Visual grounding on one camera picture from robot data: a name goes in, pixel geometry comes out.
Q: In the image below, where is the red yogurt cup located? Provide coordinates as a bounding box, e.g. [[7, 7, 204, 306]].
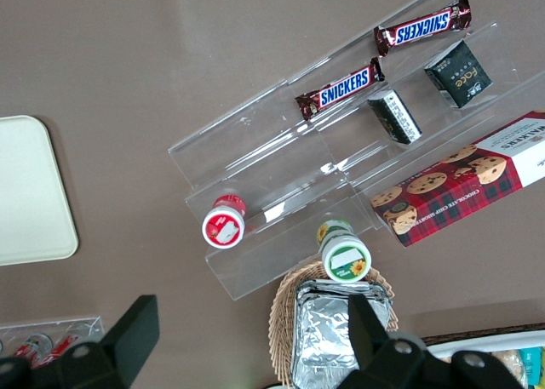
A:
[[201, 194, 248, 249]]

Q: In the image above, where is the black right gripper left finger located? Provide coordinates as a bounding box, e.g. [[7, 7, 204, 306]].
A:
[[54, 295, 161, 389]]

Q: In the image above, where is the rice cracker snack bag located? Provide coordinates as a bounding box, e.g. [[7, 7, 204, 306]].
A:
[[489, 350, 527, 386]]

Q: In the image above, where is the dark woven tray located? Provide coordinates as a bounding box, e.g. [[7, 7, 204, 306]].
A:
[[419, 320, 545, 347]]

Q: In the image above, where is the white snack tray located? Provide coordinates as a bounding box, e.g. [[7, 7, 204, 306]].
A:
[[425, 329, 545, 389]]

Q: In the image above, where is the silver foil container stack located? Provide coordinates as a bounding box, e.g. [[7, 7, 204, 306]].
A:
[[291, 277, 392, 389]]

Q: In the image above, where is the Snickers chocolate bar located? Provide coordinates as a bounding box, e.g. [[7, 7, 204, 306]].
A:
[[373, 0, 473, 57], [295, 56, 386, 122]]

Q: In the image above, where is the clear acrylic bottle rack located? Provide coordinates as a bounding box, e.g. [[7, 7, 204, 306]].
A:
[[0, 315, 106, 369]]

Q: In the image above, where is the light wicker basket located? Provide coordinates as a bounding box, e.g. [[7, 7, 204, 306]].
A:
[[267, 263, 401, 389]]

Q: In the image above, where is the Walkers red cookie box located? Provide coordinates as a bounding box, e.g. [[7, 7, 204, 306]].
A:
[[369, 110, 545, 249]]

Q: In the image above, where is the green yogurt cup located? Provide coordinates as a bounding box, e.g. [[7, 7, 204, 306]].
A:
[[315, 219, 373, 283]]

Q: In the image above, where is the cream plastic tray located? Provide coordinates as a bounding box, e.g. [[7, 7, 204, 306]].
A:
[[0, 115, 80, 266]]

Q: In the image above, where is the black tea box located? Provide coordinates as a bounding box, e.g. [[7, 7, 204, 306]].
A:
[[366, 89, 423, 146], [424, 39, 494, 109]]

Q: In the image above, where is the teal snack pack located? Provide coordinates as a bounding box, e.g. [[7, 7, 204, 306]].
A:
[[519, 346, 545, 386]]

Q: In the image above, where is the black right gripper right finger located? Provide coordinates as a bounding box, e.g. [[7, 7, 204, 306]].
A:
[[340, 295, 431, 389]]

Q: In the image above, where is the clear acrylic stepped shelf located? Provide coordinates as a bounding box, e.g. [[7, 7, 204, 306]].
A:
[[168, 0, 545, 301]]

